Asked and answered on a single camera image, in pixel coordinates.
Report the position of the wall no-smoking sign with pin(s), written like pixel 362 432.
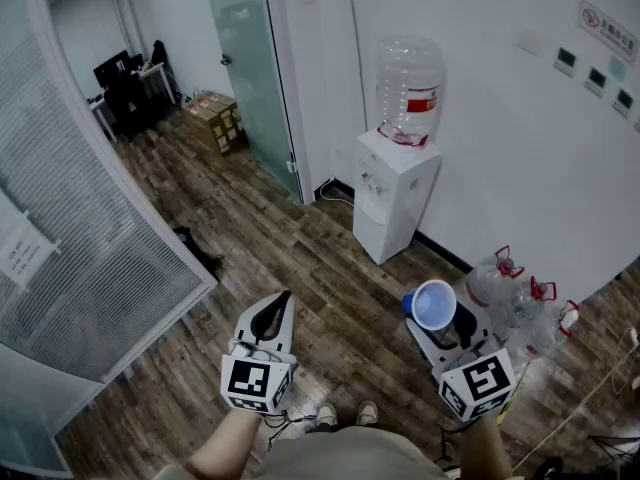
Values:
pixel 607 30

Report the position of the white water dispenser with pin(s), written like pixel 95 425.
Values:
pixel 405 193

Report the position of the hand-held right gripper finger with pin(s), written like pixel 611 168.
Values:
pixel 426 343
pixel 470 328

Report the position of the person's beige shoe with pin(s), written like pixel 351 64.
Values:
pixel 367 412
pixel 327 414

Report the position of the person's left beige shoe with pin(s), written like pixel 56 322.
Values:
pixel 327 414

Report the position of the person's right forearm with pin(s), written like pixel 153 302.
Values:
pixel 487 450

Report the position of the frosted glass door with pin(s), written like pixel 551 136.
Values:
pixel 255 83

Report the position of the person's right beige shoe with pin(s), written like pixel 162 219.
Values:
pixel 367 412

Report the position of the person's left forearm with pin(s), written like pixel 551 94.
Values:
pixel 225 448

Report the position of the clear water bottle red label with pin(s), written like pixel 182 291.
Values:
pixel 407 83

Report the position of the blue plastic cup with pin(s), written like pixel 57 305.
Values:
pixel 434 305

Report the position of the glass partition with blinds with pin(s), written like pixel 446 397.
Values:
pixel 75 218

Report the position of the person's beige shirt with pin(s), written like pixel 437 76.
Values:
pixel 350 455

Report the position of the white paper notice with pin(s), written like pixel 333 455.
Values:
pixel 22 255

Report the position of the white office desk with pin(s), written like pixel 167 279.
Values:
pixel 159 75

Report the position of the wall thermostat panel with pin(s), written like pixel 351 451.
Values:
pixel 624 102
pixel 596 81
pixel 566 60

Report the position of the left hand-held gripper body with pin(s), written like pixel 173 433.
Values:
pixel 249 380

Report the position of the black computer monitor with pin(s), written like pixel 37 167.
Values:
pixel 111 68

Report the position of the black bin bag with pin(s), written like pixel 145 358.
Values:
pixel 200 253

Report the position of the white wall switch plate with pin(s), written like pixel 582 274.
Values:
pixel 529 41

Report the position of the black tripod stand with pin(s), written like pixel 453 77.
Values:
pixel 612 448

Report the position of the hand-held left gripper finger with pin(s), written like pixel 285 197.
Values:
pixel 286 333
pixel 246 320

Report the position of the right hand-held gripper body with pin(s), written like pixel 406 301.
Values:
pixel 487 378

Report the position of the yellow stick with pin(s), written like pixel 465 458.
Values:
pixel 512 393

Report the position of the cardboard box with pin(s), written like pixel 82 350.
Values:
pixel 207 128
pixel 225 105

